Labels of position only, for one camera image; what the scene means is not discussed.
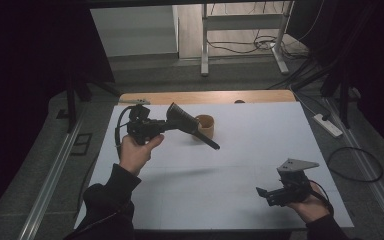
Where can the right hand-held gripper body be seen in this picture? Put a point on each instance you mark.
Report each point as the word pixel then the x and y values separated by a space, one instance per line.
pixel 295 186

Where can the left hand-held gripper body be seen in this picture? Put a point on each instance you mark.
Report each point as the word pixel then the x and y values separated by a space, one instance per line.
pixel 143 128

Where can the brown tape roll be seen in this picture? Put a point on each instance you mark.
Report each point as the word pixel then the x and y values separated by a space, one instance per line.
pixel 208 126

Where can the person's left hand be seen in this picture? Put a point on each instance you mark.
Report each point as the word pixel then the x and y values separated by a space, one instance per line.
pixel 135 155

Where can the person's right hand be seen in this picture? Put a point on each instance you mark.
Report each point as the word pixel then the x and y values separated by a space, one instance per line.
pixel 313 208

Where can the wooden table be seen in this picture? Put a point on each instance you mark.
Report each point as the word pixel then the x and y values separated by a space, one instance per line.
pixel 186 97

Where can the white table board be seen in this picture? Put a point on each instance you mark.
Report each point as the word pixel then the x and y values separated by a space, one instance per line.
pixel 233 186

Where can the black floor socket plate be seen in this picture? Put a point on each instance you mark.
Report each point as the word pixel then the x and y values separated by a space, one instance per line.
pixel 81 144

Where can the white power strip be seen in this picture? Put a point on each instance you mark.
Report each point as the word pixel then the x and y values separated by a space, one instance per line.
pixel 328 126

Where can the black tripod stand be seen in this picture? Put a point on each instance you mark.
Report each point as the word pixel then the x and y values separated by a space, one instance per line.
pixel 343 93
pixel 70 100

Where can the white metal desk frame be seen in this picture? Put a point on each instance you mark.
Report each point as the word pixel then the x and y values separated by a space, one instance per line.
pixel 205 50

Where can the aluminium floor rail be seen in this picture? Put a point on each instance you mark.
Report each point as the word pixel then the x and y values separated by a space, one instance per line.
pixel 51 180
pixel 376 186

